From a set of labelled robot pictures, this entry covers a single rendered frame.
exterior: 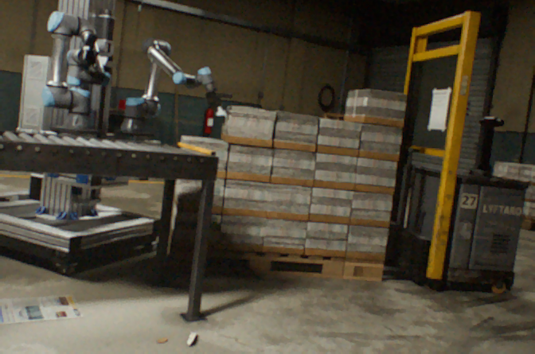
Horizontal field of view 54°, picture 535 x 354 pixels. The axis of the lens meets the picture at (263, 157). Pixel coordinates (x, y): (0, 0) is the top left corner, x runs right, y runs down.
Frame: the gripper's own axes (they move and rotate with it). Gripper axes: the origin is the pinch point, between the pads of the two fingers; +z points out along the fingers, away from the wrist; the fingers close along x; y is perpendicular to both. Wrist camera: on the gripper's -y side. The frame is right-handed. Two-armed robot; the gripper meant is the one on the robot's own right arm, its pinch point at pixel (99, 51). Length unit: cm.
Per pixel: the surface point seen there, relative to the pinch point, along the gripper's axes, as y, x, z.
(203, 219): 68, -50, 47
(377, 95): -26, -178, 28
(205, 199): 58, -48, 47
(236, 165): 40, -106, -12
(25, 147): 51, 33, 35
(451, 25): -86, -213, 48
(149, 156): 44, -16, 43
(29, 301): 125, 5, 0
